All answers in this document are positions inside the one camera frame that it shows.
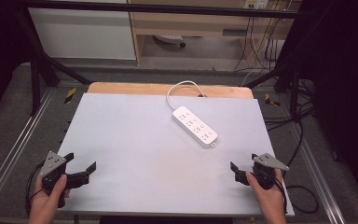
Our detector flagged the white wall socket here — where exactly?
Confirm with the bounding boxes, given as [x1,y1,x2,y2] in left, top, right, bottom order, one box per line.
[242,0,270,10]

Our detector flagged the person's left hand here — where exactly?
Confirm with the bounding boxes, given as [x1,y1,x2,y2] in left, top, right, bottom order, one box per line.
[27,174,72,224]

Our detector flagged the white cabinet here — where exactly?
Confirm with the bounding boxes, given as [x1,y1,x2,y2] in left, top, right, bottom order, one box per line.
[27,0,137,61]

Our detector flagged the white power strip cable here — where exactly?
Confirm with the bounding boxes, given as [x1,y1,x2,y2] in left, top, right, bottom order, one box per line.
[166,79,207,111]

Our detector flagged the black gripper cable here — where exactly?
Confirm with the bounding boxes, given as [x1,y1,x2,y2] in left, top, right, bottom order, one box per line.
[24,161,45,217]
[273,176,320,215]

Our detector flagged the white power strip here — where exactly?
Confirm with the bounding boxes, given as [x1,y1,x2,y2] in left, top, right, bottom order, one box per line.
[172,105,219,149]

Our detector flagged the black floor cable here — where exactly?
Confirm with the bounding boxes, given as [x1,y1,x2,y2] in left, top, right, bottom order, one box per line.
[262,78,316,169]

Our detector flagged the office chair base leg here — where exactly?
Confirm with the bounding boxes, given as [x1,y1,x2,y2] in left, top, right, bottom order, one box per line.
[153,34,187,49]

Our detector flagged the white board sheet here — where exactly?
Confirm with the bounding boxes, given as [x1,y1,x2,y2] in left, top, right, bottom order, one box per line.
[57,92,296,217]

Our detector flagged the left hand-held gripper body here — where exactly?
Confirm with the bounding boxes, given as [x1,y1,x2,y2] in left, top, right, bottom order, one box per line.
[39,150,73,209]

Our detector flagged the aluminium rail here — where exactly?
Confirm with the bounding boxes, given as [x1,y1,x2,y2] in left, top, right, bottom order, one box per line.
[0,88,57,213]
[290,122,347,224]

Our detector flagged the black metal frame stand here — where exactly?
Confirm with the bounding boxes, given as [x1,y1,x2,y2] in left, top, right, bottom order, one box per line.
[13,6,92,117]
[244,18,304,117]

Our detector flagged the dark curtain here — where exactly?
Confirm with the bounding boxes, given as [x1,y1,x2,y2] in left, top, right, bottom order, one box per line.
[297,0,358,206]
[0,0,32,127]

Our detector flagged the black metal frame bar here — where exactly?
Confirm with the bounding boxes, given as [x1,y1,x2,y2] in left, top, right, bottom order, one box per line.
[12,0,312,20]

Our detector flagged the bundle of hanging cables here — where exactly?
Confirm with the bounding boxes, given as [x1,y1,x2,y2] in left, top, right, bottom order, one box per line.
[233,12,282,73]

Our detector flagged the person's right hand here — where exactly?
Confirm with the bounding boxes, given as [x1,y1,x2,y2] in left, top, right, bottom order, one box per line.
[245,168,289,224]

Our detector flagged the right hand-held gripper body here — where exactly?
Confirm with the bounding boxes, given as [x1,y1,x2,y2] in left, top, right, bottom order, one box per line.
[251,152,290,191]

